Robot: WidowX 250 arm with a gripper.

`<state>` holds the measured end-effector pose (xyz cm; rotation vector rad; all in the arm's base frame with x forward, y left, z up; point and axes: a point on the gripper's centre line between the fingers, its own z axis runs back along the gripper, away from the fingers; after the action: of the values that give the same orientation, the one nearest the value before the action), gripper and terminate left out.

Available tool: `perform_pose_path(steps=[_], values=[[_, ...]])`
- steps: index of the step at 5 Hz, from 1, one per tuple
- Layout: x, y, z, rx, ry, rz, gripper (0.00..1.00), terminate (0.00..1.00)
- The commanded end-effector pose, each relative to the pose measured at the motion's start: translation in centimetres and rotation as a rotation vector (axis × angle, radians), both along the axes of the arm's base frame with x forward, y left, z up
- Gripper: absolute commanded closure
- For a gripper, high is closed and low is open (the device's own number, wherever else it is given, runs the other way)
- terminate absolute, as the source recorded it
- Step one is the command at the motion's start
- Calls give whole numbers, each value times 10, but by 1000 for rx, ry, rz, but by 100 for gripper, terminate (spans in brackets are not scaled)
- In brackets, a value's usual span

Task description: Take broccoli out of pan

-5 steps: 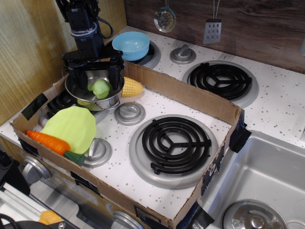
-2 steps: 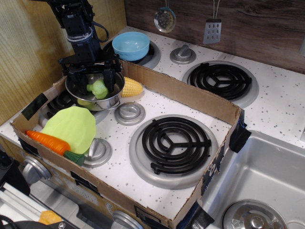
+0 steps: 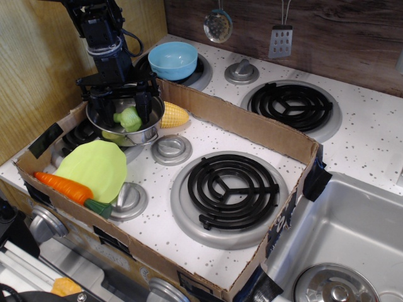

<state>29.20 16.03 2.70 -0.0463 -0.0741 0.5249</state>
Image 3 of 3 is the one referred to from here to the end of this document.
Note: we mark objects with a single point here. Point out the grey oven knob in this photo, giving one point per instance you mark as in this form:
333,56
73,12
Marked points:
161,290
46,225

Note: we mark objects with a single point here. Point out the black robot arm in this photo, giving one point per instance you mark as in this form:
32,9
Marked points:
100,23

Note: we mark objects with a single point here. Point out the metal pot lid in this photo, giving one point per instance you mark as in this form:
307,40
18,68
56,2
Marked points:
332,282

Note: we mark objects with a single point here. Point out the front right black burner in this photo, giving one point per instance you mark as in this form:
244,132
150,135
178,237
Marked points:
232,192

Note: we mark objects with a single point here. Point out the grey oven knob left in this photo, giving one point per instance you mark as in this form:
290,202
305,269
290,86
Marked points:
46,225

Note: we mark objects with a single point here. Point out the black burner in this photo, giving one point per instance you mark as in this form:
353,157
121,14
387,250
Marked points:
142,65
232,192
81,134
301,107

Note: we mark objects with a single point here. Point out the orange sponge piece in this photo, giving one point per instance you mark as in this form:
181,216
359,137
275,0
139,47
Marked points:
64,286

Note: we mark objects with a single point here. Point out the orange toy carrot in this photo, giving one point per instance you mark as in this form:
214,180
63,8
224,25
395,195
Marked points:
76,192

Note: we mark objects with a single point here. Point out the stainless steel sink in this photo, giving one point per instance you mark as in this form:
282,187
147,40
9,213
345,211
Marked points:
351,223

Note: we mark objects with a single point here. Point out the light green plastic plate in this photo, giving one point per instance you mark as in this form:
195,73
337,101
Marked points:
99,165

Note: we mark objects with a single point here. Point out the back right black burner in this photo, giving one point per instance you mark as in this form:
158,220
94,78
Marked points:
301,107

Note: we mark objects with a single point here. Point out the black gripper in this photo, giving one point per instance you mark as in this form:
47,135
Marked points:
117,77

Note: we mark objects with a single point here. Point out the grey front stove knob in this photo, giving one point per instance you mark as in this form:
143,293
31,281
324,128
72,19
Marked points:
131,202

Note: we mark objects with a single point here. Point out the hanging metal spatula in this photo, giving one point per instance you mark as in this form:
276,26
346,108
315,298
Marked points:
281,35

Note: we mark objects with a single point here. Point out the grey centre stove knob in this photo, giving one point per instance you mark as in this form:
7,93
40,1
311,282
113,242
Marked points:
171,150

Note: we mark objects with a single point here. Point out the green toy broccoli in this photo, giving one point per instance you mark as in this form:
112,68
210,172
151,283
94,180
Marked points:
128,119

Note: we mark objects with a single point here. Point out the stainless steel pot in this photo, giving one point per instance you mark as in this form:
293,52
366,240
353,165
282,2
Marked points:
118,135

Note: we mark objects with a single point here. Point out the yellow toy corn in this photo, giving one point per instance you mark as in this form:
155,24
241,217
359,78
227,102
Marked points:
173,116

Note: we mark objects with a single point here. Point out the back left black burner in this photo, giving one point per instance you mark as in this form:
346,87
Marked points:
142,65

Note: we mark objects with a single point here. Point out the light blue bowl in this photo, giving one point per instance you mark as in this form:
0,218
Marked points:
173,61

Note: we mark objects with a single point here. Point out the front left black burner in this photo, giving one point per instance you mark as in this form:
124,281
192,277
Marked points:
81,134

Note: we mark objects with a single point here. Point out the hanging metal skimmer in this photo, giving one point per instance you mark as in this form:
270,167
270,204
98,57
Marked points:
218,24

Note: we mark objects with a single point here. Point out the brown cardboard fence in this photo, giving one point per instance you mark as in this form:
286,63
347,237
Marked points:
167,240

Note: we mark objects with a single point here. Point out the grey oven knob bottom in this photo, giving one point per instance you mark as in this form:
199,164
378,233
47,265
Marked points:
161,290

